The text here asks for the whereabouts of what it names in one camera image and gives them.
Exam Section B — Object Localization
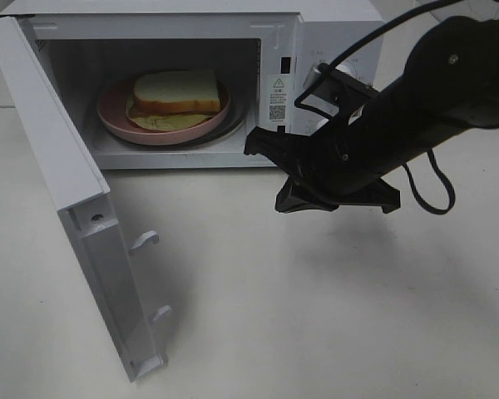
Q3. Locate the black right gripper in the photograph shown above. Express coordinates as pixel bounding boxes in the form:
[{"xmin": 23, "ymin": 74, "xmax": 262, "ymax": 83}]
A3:
[{"xmin": 244, "ymin": 116, "xmax": 401, "ymax": 214}]

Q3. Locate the white timer knob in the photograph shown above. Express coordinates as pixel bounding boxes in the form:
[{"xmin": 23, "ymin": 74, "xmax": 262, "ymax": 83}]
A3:
[{"xmin": 314, "ymin": 118, "xmax": 329, "ymax": 131}]

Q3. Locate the white bread sandwich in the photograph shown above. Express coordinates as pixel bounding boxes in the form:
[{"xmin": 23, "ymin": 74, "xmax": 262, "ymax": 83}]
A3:
[{"xmin": 125, "ymin": 70, "xmax": 221, "ymax": 132}]

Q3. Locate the pink plate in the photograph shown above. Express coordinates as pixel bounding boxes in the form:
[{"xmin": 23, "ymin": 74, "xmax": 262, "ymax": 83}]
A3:
[{"xmin": 96, "ymin": 76, "xmax": 234, "ymax": 146}]

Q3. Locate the white microwave door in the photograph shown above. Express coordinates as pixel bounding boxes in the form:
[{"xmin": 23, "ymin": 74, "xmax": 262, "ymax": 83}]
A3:
[{"xmin": 0, "ymin": 17, "xmax": 171, "ymax": 382}]

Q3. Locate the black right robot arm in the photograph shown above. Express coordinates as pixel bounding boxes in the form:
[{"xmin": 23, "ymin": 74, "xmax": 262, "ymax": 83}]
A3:
[{"xmin": 245, "ymin": 16, "xmax": 499, "ymax": 213}]

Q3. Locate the glass microwave turntable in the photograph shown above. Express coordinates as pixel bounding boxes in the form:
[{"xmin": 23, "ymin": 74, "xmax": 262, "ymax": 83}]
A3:
[{"xmin": 96, "ymin": 100, "xmax": 248, "ymax": 148}]

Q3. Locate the white warning label sticker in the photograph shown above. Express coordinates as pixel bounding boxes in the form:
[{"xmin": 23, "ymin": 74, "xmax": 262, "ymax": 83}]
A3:
[{"xmin": 264, "ymin": 74, "xmax": 292, "ymax": 125}]

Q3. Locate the upper white power knob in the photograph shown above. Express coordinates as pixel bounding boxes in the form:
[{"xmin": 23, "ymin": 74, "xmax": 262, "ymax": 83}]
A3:
[{"xmin": 336, "ymin": 61, "xmax": 357, "ymax": 78}]

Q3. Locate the white microwave oven body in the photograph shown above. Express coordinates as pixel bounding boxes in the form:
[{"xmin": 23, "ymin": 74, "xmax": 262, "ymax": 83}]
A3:
[{"xmin": 0, "ymin": 1, "xmax": 383, "ymax": 170}]

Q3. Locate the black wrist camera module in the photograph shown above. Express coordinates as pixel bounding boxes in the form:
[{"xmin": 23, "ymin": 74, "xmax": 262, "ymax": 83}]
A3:
[{"xmin": 294, "ymin": 62, "xmax": 378, "ymax": 120}]

